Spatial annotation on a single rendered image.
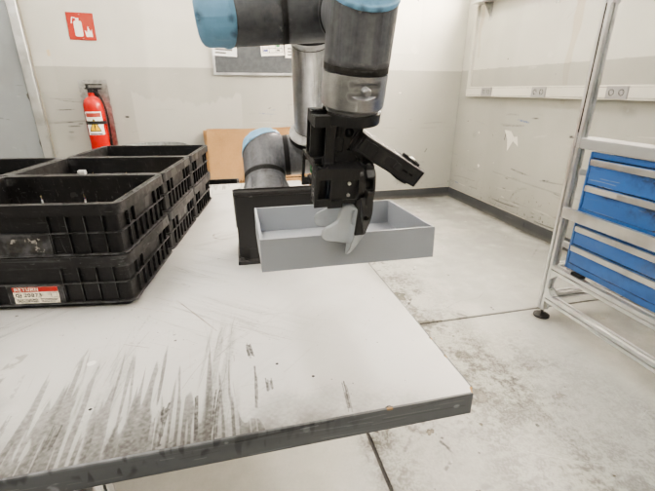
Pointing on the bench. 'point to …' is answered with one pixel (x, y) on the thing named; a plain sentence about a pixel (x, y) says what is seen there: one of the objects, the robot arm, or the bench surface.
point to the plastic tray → (285, 255)
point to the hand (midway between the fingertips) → (351, 243)
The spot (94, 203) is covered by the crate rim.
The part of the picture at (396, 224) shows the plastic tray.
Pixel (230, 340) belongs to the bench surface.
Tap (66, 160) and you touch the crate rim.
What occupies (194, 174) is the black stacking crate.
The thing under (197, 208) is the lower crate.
